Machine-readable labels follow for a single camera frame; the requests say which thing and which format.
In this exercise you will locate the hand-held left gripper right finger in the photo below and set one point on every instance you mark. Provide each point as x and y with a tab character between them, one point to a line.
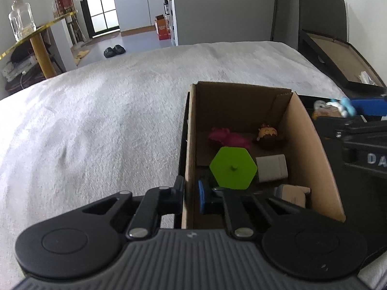
201	199

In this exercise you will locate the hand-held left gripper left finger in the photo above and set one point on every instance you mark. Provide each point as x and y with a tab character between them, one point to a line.
177	191

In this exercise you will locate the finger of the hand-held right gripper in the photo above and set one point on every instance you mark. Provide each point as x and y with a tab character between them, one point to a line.
338	125
370	106

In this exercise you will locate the blue white toy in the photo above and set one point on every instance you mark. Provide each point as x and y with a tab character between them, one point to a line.
335	107

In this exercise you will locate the green hexagonal container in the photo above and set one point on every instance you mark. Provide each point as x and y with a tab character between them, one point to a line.
232	169

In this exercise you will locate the brown cardboard box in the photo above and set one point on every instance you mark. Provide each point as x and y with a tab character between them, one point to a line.
314	163

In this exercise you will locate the pink dinosaur toy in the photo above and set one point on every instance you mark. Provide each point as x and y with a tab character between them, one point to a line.
229	139

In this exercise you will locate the brown round toy figure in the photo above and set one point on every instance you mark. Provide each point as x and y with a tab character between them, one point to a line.
267	134

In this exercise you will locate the white wall charger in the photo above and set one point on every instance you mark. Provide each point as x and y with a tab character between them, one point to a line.
272	167

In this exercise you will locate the beige toy block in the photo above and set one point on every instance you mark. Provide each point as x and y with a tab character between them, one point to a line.
293	195

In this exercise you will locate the white crumpled tissue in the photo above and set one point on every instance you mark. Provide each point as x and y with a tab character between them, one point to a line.
366	78

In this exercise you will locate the black-framed brown board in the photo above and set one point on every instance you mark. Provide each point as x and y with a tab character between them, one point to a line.
335	54

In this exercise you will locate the white fluffy blanket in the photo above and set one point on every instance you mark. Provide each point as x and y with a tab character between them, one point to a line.
105	120

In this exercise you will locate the grey upholstered headboard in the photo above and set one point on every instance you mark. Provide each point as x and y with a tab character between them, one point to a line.
320	12

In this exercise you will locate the black slipper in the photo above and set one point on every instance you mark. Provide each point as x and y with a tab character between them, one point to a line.
118	49
108	53

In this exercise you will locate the orange cardboard carton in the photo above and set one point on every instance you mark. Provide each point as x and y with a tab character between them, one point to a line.
162	28

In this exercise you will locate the beige floor slipper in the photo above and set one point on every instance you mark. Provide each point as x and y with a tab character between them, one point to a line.
81	53

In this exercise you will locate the white kitchen cabinet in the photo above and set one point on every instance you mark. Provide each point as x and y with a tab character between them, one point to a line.
136	9

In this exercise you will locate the dark spray bottle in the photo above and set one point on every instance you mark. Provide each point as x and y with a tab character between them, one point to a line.
166	4

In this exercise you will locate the gold-rimmed round table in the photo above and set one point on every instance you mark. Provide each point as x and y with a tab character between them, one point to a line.
42	51

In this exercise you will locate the clutter under round table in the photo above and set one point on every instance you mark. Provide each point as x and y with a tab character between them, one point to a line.
16	71

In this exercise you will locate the black-framed glass door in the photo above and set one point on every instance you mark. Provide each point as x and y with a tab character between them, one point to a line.
96	3

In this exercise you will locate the red box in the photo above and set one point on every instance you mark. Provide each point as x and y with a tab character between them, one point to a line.
63	3

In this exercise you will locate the clear glass jar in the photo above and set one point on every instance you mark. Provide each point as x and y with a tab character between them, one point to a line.
21	21

